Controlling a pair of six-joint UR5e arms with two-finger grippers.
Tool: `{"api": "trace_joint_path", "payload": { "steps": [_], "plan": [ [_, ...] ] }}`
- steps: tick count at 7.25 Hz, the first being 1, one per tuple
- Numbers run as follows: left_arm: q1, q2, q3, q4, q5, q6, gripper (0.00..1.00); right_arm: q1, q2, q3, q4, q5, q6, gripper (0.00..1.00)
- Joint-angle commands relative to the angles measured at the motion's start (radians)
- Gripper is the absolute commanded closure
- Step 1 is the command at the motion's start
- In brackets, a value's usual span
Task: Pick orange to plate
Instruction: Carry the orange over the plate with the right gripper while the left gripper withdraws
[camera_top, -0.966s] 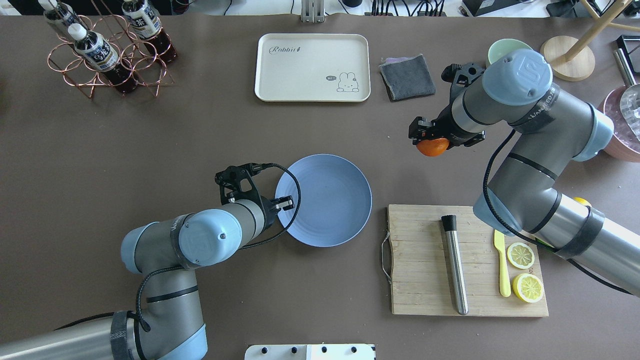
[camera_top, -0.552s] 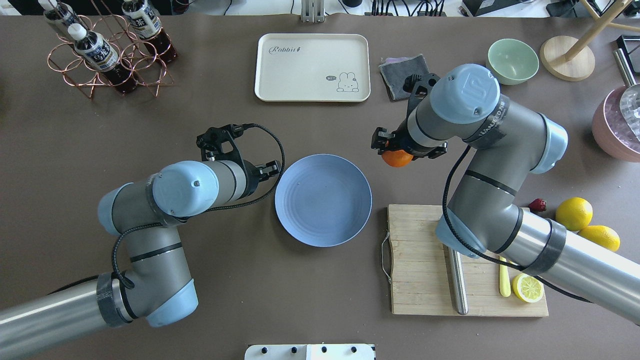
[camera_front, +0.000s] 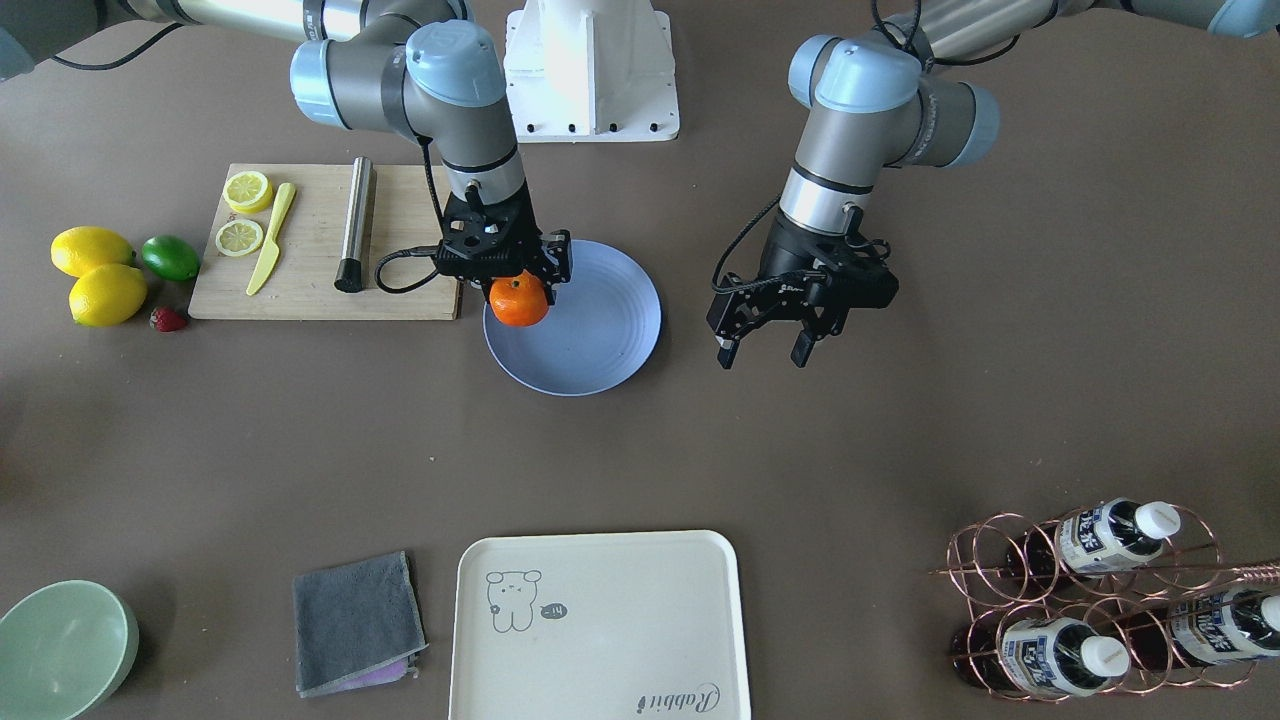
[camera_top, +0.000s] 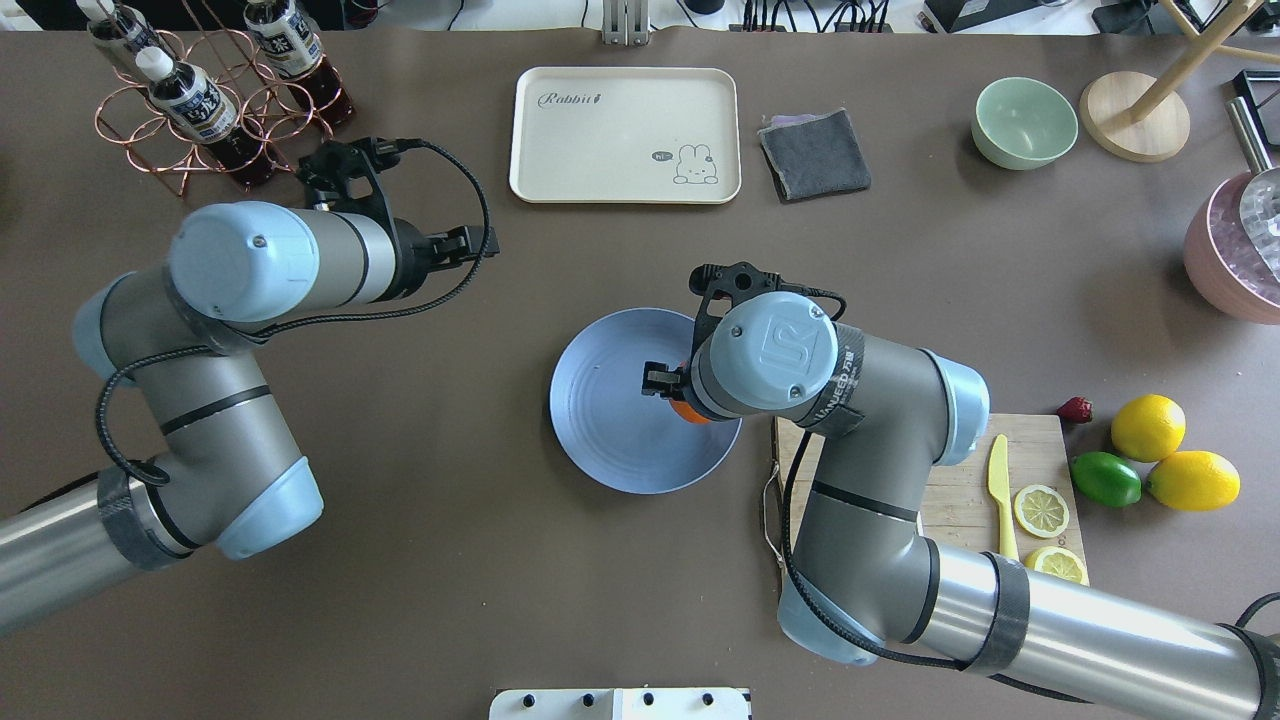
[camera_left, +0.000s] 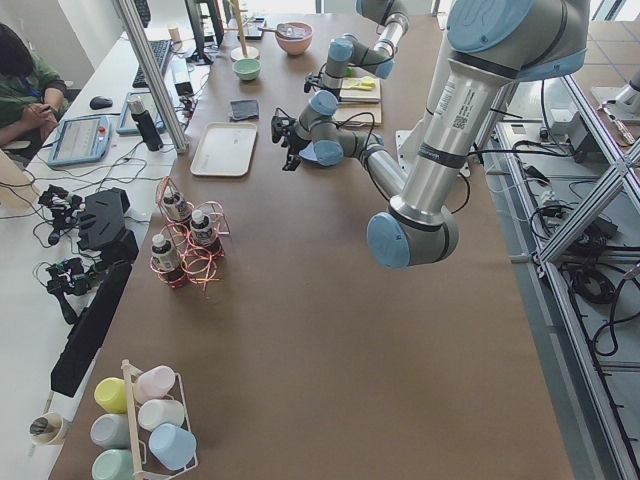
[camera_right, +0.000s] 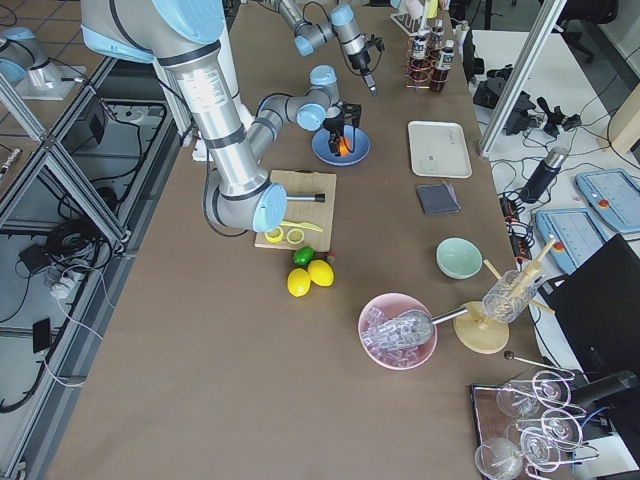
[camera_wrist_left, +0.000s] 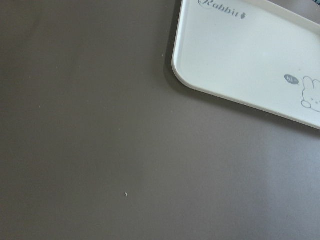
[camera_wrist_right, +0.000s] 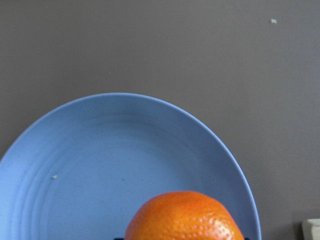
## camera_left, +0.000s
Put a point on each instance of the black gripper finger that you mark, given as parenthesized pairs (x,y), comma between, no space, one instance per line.
(292,162)

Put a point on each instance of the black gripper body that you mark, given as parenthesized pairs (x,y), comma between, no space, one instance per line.
(297,143)
(324,82)

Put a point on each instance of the blue plate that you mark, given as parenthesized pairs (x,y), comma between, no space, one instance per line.
(309,154)

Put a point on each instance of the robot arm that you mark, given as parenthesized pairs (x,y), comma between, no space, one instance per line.
(486,46)
(348,51)

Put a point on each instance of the wooden cutting board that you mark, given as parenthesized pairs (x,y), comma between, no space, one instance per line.
(360,106)

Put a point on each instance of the yellow plastic knife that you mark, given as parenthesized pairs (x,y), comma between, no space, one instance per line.
(355,84)

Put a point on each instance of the grey folded cloth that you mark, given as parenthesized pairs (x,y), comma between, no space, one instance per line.
(240,110)

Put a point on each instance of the cream serving tray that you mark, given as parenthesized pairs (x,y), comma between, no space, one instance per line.
(224,150)

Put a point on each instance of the pink bowl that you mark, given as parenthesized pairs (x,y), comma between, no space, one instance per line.
(296,47)

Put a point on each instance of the metal ice scoop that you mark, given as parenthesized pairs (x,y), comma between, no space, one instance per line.
(287,31)

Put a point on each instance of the mint green bowl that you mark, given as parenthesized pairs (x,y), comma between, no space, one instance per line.
(247,69)

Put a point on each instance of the wooden stand base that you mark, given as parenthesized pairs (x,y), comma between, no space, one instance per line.
(235,25)

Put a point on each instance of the black framed tablet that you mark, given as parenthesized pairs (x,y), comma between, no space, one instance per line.
(253,29)

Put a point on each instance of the black thermos bottle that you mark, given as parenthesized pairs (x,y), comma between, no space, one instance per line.
(145,124)

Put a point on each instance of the black computer mouse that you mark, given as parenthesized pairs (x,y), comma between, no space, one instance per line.
(100,102)

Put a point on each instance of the teach pendant tablet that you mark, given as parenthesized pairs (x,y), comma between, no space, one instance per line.
(80,140)

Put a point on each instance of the pink plastic cup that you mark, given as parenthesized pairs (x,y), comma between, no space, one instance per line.
(154,383)

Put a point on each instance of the seated person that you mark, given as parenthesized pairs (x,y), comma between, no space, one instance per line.
(33,95)

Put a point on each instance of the white plastic cup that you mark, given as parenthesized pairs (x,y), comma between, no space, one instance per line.
(156,412)

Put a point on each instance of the yellow plastic cup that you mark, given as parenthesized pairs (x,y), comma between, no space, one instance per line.
(110,395)

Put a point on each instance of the light blue plastic cup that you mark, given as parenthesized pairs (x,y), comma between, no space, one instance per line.
(173,446)

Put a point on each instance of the grey plastic cup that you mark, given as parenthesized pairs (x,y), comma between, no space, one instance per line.
(111,431)

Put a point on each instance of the sage green plastic cup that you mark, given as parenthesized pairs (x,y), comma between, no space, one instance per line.
(113,464)

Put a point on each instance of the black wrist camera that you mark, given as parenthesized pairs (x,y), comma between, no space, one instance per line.
(313,82)
(281,129)

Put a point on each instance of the copper wire bottle rack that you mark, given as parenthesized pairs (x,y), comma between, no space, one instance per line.
(199,264)

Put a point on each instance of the aluminium frame post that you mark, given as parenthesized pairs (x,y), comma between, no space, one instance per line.
(133,25)

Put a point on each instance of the white wire cup rack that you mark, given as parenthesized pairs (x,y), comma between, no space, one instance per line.
(145,464)

